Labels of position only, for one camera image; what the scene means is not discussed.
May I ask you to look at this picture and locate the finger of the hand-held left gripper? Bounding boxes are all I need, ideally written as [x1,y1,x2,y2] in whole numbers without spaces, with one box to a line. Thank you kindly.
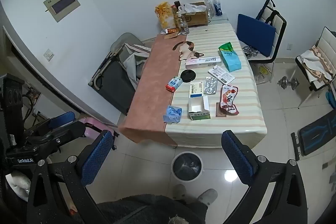
[48,111,76,130]
[51,121,88,147]

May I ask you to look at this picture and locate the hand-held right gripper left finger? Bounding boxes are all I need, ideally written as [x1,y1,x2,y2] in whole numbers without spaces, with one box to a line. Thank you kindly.
[26,130,116,224]

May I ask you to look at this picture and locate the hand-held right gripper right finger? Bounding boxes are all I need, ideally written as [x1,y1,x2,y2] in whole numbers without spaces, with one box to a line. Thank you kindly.
[221,130,308,224]

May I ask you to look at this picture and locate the white round trash bin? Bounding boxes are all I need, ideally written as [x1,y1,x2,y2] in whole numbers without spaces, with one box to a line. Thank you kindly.
[171,151,205,182]

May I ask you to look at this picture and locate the silver foil blister pack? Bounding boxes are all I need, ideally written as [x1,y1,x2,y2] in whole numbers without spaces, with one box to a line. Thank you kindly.
[203,76,218,95]

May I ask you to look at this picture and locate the black round lid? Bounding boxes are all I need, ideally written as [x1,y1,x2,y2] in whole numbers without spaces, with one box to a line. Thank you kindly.
[181,69,196,83]

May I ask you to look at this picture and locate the person's left forearm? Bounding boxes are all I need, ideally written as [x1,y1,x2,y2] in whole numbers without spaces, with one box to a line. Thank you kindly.
[5,170,30,202]

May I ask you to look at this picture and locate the pink stool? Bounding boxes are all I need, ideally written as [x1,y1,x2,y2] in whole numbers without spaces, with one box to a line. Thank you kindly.
[76,117,118,146]

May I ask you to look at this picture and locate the striped cream tablecloth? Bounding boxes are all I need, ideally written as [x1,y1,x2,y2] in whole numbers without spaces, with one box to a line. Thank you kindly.
[164,22,268,148]

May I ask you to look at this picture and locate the brown card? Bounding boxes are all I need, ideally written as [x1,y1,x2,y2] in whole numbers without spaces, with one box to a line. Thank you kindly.
[216,102,228,117]

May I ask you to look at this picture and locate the grey slipper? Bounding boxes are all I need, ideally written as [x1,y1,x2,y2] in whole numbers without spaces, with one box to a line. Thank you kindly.
[172,184,187,200]
[197,189,218,207]

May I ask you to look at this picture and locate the black appliance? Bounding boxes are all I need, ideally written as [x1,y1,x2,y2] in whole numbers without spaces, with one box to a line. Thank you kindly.
[0,76,27,147]

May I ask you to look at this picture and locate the red white snack packet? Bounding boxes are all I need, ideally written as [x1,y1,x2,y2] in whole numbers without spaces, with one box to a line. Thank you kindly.
[219,84,240,115]

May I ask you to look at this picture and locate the open white green medicine box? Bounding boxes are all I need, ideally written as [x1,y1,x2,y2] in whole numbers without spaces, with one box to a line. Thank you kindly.
[188,95,211,121]

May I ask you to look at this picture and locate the person's legs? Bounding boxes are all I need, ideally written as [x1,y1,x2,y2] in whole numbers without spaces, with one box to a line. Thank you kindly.
[97,194,208,224]

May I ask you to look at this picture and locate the crumpled blue plastic wrapper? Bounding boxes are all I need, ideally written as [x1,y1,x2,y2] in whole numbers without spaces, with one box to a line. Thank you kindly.
[163,105,182,124]

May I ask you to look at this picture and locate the white blue medicine box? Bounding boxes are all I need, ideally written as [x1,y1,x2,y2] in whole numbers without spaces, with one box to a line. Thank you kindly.
[188,81,205,98]

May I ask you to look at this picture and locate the black blue exercise board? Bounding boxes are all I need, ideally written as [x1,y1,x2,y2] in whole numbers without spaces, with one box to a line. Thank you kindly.
[291,110,336,161]

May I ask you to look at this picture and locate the white printed sachet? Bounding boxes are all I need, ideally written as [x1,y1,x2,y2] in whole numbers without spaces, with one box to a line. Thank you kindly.
[208,65,236,85]

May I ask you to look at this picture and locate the pink tablecloth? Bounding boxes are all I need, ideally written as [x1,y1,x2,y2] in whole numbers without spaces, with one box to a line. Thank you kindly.
[118,32,187,147]

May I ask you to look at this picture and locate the yellow smiley plastic bag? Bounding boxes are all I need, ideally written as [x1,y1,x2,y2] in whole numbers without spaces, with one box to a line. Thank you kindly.
[254,63,275,85]

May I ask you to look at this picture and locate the metal dumbbell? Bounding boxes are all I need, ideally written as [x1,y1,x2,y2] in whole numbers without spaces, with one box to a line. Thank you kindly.
[278,76,300,88]

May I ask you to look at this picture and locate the grey white cloth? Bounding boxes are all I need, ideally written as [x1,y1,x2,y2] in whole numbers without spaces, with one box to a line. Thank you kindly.
[122,43,152,83]

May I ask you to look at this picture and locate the blue red small packet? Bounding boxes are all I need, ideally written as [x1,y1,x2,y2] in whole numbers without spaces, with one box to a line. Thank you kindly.
[165,77,183,93]

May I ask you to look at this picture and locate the long pink white box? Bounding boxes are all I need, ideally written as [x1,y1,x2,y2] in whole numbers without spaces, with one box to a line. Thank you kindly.
[185,56,221,69]

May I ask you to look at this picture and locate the green blue plastic bag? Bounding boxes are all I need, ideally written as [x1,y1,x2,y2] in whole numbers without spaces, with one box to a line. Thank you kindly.
[218,42,242,72]

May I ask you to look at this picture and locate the metal rings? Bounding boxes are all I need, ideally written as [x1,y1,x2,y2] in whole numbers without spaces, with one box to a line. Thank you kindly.
[243,46,259,58]

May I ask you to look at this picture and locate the blue item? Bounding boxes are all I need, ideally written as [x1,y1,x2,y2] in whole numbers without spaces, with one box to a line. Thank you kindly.
[325,91,336,109]

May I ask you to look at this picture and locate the brown white cat plush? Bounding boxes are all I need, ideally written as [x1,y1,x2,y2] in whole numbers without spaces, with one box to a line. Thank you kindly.
[172,41,205,61]

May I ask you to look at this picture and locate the blue flat board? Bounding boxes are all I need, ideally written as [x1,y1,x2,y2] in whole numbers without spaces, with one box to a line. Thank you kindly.
[236,13,277,58]

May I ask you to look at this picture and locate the beige patterned cloth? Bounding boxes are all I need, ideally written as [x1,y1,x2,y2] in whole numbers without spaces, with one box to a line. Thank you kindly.
[300,44,334,83]

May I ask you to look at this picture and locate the white black chair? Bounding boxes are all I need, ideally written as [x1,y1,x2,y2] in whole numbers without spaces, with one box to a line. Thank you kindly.
[294,27,336,109]
[245,0,287,83]

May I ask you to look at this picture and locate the cardboard box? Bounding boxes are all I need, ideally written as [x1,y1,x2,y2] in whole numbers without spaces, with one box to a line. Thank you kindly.
[172,2,209,28]

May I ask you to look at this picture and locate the yellow snack bag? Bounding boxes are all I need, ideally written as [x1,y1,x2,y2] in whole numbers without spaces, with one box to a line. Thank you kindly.
[155,1,174,30]

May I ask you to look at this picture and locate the blue label plastic bottle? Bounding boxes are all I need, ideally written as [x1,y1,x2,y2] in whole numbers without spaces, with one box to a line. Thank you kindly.
[212,0,223,17]

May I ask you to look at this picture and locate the white tissue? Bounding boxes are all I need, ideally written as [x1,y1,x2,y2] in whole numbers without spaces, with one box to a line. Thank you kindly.
[178,3,208,14]

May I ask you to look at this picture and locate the beige wall panel box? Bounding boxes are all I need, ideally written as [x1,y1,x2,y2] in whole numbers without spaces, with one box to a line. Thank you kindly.
[43,0,81,22]

